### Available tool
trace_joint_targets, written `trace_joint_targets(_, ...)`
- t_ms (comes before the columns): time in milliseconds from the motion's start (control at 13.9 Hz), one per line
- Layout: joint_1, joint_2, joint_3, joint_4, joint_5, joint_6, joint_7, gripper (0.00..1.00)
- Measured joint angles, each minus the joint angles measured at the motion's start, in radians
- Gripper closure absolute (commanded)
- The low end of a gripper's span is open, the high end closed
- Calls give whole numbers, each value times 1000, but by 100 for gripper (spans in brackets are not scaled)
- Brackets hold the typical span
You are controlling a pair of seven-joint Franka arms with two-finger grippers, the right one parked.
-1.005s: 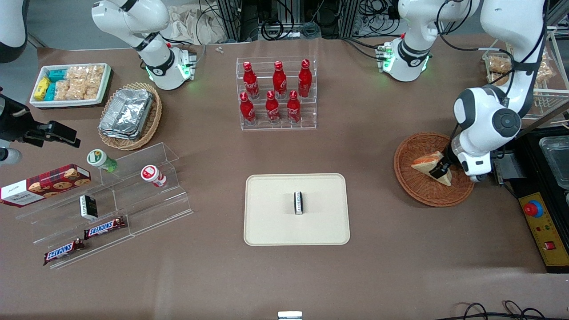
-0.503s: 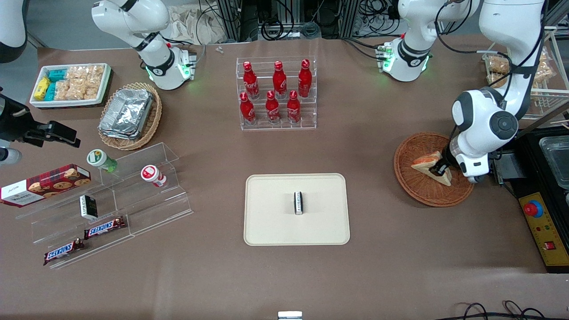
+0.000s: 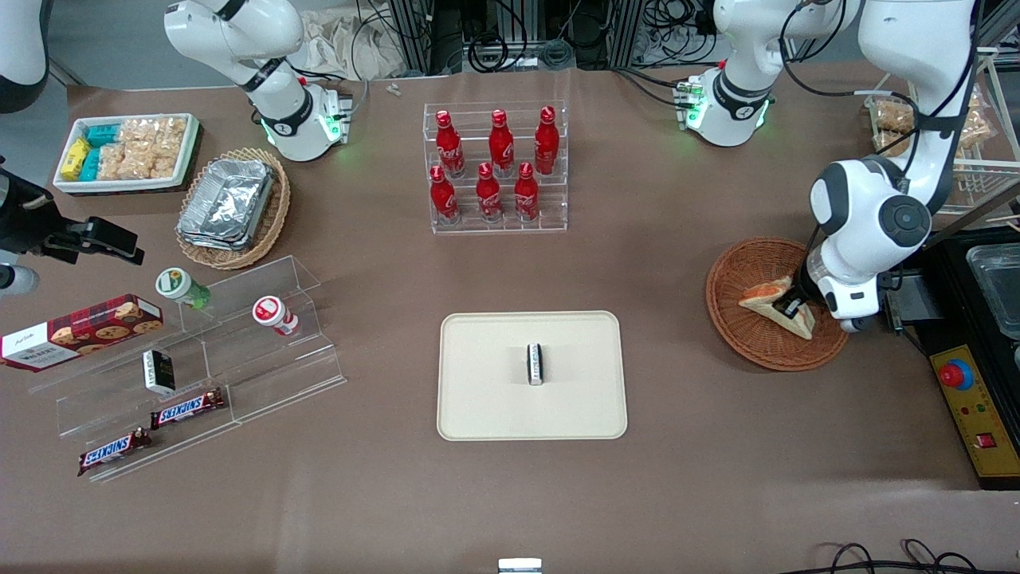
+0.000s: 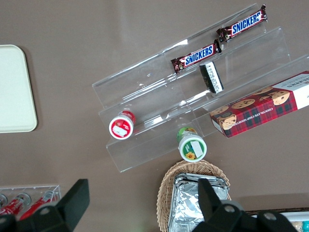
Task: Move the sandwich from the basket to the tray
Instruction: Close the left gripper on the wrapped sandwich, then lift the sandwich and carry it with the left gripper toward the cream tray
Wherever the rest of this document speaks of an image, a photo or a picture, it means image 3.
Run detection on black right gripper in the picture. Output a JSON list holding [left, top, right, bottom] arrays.
[[0, 169, 147, 266]]

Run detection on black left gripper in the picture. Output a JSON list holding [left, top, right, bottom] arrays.
[[778, 252, 833, 319]]

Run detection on triangular sandwich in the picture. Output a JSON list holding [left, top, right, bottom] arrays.
[[738, 275, 817, 342]]

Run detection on round brown wicker basket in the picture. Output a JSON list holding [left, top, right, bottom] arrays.
[[706, 237, 852, 372]]

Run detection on oval light wicker basket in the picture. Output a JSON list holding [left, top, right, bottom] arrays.
[[175, 147, 292, 272]]

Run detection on beige rectangular tray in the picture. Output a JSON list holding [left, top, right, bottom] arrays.
[[437, 311, 629, 442]]

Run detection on clear bag of crackers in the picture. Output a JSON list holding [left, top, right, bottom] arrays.
[[124, 145, 181, 181], [96, 143, 130, 182], [118, 117, 189, 152]]

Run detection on yellow snack packet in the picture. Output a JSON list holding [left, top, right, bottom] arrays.
[[61, 137, 92, 181]]

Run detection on green capped small bottle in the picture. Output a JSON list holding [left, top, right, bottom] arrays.
[[155, 268, 213, 312]]

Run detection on red tartan cookie box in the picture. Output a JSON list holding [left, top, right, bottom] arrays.
[[0, 294, 165, 373]]

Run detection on white rectangular snack bin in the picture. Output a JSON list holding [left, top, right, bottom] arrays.
[[53, 113, 201, 197]]

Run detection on stacked aluminium foil trays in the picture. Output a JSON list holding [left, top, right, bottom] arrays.
[[176, 158, 277, 253]]

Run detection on small black carton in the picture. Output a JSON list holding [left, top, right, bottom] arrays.
[[142, 349, 177, 397]]

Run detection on black machine base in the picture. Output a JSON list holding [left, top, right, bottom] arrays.
[[877, 227, 1020, 375]]

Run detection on red emergency stop button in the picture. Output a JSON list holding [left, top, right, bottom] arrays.
[[938, 360, 975, 392]]

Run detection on red capped small bottle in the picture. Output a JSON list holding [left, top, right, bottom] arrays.
[[252, 296, 301, 337]]

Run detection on Snickers chocolate bar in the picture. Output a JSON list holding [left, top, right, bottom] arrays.
[[150, 388, 227, 431], [76, 428, 153, 478]]

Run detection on clear plastic container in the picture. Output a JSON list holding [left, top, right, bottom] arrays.
[[966, 244, 1020, 341]]

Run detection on bag of brown snacks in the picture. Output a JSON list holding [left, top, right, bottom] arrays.
[[869, 84, 995, 158]]

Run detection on clear acrylic stepped shelf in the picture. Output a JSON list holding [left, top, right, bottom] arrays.
[[28, 255, 348, 485]]

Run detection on yellow black control box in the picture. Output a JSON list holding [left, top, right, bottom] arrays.
[[929, 344, 1020, 490]]

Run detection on red cola bottle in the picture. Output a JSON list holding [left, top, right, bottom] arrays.
[[435, 110, 466, 179], [430, 165, 461, 226], [534, 106, 560, 177], [475, 163, 504, 224], [488, 108, 516, 179], [513, 162, 541, 223]]

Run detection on crumpled beige cloth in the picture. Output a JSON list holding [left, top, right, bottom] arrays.
[[296, 10, 409, 81]]

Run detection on clear acrylic bottle rack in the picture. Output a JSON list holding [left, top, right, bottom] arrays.
[[423, 100, 570, 236]]

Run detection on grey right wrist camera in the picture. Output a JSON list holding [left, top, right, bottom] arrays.
[[0, 265, 39, 297]]

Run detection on grey metal bracket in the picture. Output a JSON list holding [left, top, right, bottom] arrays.
[[878, 271, 946, 333]]

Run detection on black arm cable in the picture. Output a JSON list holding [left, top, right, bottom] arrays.
[[779, 0, 983, 216]]

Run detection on black floor cables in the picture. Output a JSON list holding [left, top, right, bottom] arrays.
[[785, 539, 1020, 574]]

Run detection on aluminium frame post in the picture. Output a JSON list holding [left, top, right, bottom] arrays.
[[389, 0, 449, 77], [610, 0, 648, 71]]

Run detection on coiled black cable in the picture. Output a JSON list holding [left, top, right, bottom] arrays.
[[467, 33, 512, 74]]

